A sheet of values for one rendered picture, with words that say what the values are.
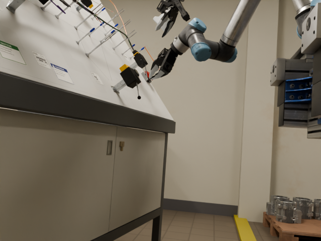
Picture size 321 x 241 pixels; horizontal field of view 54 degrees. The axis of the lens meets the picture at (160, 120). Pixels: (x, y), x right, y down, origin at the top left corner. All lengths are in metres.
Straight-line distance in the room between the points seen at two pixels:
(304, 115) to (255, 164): 2.16
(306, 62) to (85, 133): 0.89
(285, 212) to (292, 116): 1.79
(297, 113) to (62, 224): 0.94
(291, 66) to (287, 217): 1.90
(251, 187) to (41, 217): 2.78
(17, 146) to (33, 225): 0.21
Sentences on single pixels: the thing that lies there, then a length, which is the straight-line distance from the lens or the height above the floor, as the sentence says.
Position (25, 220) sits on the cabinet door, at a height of 0.53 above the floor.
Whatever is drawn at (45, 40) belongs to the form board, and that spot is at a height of 1.02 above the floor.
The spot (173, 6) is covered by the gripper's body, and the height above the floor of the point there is 1.40.
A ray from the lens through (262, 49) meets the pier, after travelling 3.61.
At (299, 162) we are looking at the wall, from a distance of 3.69.
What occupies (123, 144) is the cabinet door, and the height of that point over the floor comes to 0.73.
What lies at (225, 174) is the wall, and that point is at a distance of 3.59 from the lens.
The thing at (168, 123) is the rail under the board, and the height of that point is 0.85.
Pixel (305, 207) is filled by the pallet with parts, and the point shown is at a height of 0.24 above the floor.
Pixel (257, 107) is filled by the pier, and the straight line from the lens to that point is 3.48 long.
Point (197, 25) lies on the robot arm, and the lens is 1.39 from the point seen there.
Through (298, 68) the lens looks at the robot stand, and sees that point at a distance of 1.37.
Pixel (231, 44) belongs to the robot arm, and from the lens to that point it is 1.39.
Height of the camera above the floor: 0.75
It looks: 4 degrees up
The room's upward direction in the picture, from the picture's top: 4 degrees clockwise
